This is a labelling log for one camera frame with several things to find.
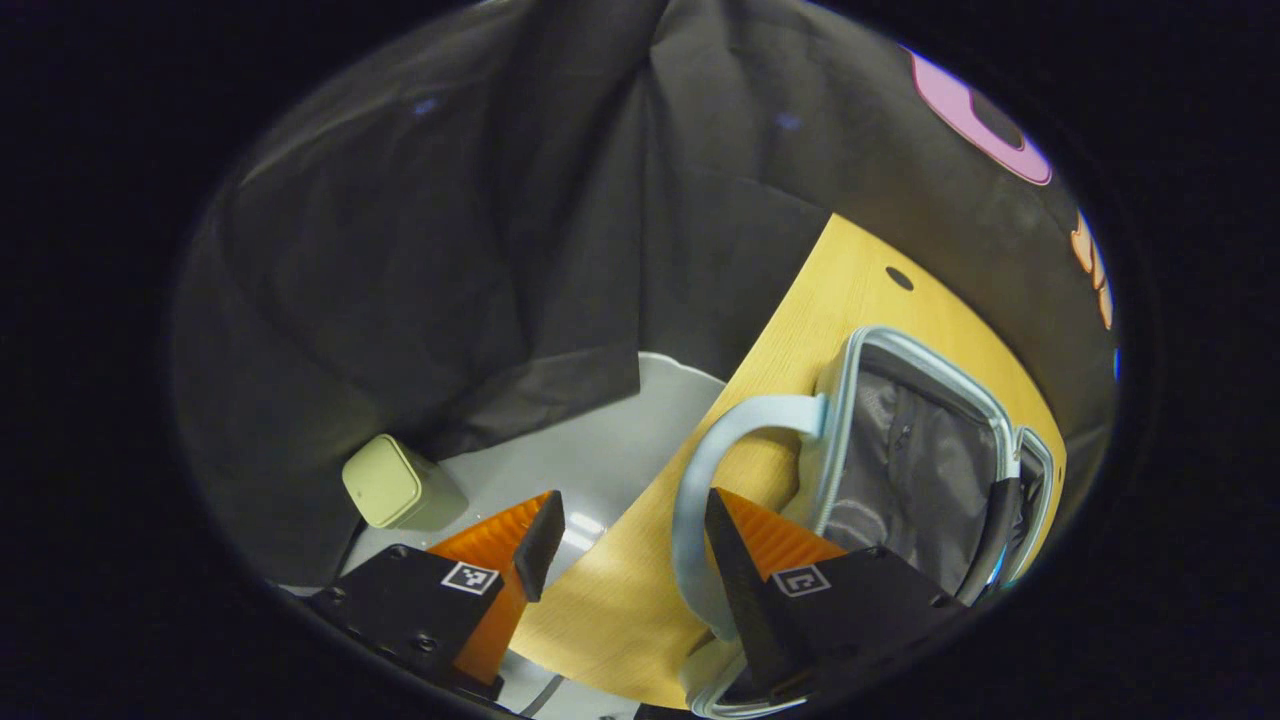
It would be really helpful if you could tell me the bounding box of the pale blue suitcase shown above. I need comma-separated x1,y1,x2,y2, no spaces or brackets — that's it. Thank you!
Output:
672,325,1067,719

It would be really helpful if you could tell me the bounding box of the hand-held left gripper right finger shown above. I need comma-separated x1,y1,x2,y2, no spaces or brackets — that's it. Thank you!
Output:
704,486,968,701

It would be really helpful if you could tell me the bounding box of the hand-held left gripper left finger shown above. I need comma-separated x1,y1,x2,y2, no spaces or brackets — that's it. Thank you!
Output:
303,488,567,703

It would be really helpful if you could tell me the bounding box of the pale green box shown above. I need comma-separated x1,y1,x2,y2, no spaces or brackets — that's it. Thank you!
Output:
342,433,469,531

